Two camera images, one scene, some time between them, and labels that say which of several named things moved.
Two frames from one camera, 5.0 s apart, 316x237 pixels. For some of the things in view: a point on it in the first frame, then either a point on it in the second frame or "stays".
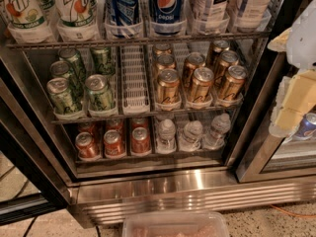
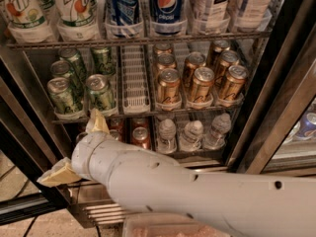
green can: (99, 94) stays
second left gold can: (166, 61) stays
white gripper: (304, 42) → (83, 153)
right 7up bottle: (77, 10) stays
